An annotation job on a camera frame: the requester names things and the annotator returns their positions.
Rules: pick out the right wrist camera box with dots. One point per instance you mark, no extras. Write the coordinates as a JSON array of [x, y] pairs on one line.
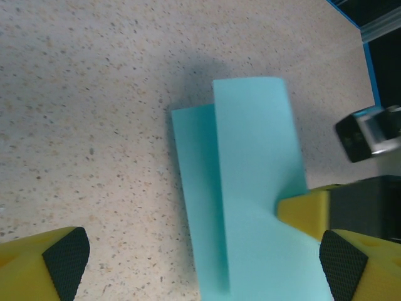
[[357, 141]]

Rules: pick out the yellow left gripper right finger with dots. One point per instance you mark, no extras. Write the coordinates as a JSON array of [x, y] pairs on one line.
[[372, 272]]

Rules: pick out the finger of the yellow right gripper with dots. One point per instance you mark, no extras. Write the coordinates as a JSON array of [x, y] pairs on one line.
[[304, 213]]

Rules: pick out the teal paper sheet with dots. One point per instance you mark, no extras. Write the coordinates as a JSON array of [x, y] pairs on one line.
[[257, 156]]

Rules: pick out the aluminium frame post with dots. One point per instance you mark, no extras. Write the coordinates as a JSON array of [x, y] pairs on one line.
[[380, 26]]

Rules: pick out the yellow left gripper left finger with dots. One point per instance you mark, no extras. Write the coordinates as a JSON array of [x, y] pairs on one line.
[[28, 269]]

